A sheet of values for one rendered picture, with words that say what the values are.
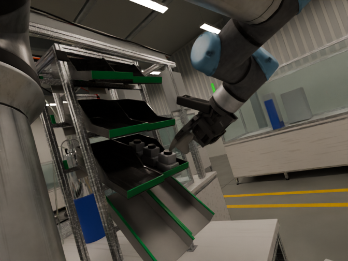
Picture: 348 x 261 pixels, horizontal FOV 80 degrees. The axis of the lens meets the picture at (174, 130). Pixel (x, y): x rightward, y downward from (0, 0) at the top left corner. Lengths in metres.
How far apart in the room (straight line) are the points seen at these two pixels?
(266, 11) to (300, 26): 8.60
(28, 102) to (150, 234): 0.54
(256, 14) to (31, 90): 0.28
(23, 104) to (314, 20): 8.82
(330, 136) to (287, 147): 0.64
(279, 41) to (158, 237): 8.62
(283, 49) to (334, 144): 5.41
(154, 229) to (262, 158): 3.82
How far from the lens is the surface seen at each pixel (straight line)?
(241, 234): 0.96
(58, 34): 1.45
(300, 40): 8.83
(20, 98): 0.19
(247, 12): 0.32
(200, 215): 0.79
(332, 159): 4.17
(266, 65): 0.49
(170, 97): 2.06
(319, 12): 8.93
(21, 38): 0.22
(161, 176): 0.62
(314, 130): 4.08
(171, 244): 0.67
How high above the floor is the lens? 1.29
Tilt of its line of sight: 3 degrees up
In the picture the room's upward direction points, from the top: 17 degrees counter-clockwise
